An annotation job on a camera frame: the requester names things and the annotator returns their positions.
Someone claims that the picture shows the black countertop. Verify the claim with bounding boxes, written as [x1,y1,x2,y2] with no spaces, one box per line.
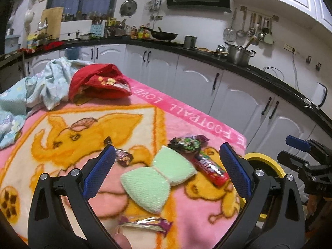
[18,35,332,127]

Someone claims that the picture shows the steel pot lid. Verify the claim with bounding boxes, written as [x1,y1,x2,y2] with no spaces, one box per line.
[120,0,137,16]

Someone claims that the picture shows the red snack wrapper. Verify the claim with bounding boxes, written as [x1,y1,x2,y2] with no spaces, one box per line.
[190,153,230,186]

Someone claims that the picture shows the person's left hand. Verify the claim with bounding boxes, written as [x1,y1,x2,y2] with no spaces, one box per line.
[114,226,133,249]

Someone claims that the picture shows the pink printed blanket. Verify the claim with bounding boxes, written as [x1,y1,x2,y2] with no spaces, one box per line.
[0,76,245,249]

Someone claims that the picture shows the green bow-shaped sponge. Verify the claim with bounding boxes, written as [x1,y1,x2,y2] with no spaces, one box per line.
[120,146,198,214]

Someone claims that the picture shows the blue knife rack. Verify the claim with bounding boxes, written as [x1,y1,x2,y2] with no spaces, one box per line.
[91,23,105,38]

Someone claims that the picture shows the row of hanging kitchen utensils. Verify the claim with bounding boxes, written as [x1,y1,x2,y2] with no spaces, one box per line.
[223,6,275,46]

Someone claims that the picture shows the red embroidered cloth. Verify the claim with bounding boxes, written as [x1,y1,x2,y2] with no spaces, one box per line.
[68,63,132,104]

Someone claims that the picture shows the wall knife holder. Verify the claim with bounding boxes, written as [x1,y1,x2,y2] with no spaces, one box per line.
[146,0,162,20]

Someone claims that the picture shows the silver purple snack wrapper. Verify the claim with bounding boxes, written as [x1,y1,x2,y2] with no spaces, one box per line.
[119,216,173,237]

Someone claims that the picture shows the black wok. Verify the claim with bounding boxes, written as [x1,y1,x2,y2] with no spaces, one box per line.
[148,27,179,41]

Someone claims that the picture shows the black power cable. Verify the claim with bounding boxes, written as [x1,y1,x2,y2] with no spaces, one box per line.
[263,49,312,101]

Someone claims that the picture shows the white lower cabinets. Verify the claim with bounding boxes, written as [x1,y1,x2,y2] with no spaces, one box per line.
[24,44,332,166]

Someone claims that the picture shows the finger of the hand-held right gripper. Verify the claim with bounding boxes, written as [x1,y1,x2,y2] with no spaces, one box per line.
[285,135,325,152]
[277,150,315,174]

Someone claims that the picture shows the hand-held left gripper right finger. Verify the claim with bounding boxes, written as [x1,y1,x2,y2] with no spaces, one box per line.
[219,143,305,249]

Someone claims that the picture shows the white electric kettle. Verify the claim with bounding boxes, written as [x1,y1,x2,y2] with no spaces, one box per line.
[315,82,328,108]

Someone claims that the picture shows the dark green candy wrapper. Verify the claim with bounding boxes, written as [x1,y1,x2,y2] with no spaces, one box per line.
[168,134,209,154]

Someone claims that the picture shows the wooden cutting board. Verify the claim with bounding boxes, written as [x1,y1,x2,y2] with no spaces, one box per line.
[41,7,64,41]

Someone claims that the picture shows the light blue cloth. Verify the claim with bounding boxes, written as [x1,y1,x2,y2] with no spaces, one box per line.
[0,56,94,149]

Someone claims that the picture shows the red dishcloth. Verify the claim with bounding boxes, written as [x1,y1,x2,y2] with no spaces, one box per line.
[19,41,64,54]

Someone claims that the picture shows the group of seasoning bottles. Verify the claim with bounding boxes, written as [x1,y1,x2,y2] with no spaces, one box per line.
[105,18,152,39]

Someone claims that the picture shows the steel mug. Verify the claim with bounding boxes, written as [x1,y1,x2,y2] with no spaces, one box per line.
[184,35,198,49]

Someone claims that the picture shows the yellow-rimmed black bin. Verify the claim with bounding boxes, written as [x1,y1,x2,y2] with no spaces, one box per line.
[240,153,285,222]

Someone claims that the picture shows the light blue plastic container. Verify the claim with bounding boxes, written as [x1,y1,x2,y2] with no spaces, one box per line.
[5,35,21,55]

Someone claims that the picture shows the steel stockpot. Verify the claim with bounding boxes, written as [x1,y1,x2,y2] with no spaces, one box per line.
[225,42,257,66]

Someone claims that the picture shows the dark purple candy wrapper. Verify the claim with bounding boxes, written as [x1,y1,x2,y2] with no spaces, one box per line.
[104,137,134,167]

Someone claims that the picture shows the row of glass jars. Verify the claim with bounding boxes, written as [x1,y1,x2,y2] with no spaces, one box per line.
[62,10,115,21]

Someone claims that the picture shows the white hanging scoop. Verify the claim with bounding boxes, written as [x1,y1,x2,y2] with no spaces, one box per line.
[24,9,35,29]

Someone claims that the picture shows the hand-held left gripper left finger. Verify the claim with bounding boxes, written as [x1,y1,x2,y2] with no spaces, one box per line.
[27,145,117,249]

